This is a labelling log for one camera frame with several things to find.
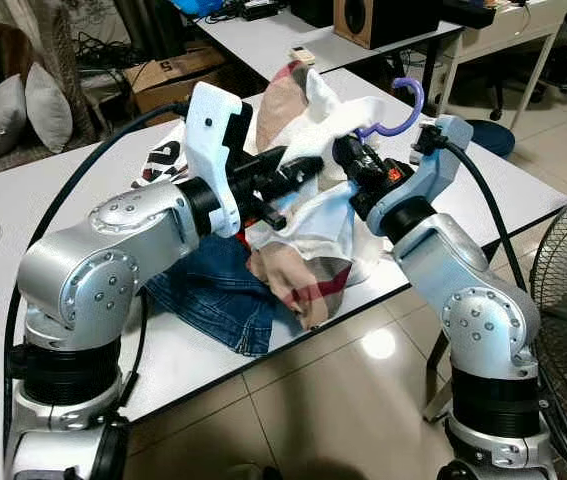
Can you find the white remote control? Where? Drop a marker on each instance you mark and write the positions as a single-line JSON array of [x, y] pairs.
[[301, 55]]

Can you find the white shirt plaid trim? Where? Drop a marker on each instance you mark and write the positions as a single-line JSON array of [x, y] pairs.
[[313, 240]]

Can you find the white desk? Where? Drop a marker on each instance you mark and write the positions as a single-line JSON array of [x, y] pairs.
[[263, 40]]

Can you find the grey cushion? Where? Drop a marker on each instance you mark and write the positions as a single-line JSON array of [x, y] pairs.
[[1, 120], [51, 105]]

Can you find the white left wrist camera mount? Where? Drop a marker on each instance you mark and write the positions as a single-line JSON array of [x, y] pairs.
[[208, 130]]

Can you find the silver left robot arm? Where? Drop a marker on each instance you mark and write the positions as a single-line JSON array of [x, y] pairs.
[[103, 260]]

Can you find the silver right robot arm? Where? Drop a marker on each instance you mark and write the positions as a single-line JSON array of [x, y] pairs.
[[463, 290]]

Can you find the round blue stool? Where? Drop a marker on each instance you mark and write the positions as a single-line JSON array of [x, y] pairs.
[[490, 138]]

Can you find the blue denim jeans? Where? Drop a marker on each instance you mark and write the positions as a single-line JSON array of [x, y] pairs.
[[213, 300]]

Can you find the beige desk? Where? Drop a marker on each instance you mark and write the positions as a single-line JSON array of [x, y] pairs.
[[503, 25]]

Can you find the open cardboard box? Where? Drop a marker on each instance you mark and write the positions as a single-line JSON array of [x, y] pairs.
[[163, 80]]

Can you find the wooden loudspeaker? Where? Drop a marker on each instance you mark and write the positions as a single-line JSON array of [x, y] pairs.
[[383, 20]]

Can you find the purple plastic hanger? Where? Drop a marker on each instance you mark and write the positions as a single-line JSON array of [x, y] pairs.
[[419, 108]]

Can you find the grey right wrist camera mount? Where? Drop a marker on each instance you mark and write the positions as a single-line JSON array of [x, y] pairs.
[[433, 170]]

